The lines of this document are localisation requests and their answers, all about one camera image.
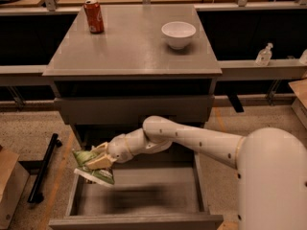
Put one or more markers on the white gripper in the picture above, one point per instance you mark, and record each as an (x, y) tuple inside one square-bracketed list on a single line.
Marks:
[(117, 149)]

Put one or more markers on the green jalapeno chip bag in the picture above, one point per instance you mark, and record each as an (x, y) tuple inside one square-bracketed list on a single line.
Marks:
[(101, 176)]

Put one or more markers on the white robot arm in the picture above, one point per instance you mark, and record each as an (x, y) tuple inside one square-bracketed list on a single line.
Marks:
[(271, 167)]

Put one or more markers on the open grey middle drawer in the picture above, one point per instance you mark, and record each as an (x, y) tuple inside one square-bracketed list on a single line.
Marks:
[(157, 187)]

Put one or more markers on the grey drawer cabinet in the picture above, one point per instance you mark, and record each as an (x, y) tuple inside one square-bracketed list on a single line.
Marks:
[(131, 58)]

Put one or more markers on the closed grey top drawer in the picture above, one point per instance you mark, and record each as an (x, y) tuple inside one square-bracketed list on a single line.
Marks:
[(133, 110)]

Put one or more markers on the black metal bar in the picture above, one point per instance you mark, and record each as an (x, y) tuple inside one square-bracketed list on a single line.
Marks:
[(36, 195)]

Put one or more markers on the cardboard box on left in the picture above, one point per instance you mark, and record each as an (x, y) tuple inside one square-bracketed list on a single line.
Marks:
[(13, 178)]

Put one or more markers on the cardboard box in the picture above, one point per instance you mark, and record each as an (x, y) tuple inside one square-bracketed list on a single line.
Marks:
[(13, 178), (299, 106)]

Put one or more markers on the red soda can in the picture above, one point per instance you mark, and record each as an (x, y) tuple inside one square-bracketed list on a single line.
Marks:
[(94, 16)]

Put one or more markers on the white ceramic bowl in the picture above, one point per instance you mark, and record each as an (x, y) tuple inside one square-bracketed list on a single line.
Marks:
[(178, 34)]

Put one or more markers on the clear sanitizer pump bottle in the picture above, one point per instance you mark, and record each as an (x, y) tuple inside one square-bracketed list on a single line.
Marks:
[(264, 55)]

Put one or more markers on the cardboard box on right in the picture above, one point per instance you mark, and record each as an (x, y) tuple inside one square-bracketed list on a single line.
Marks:
[(299, 106)]

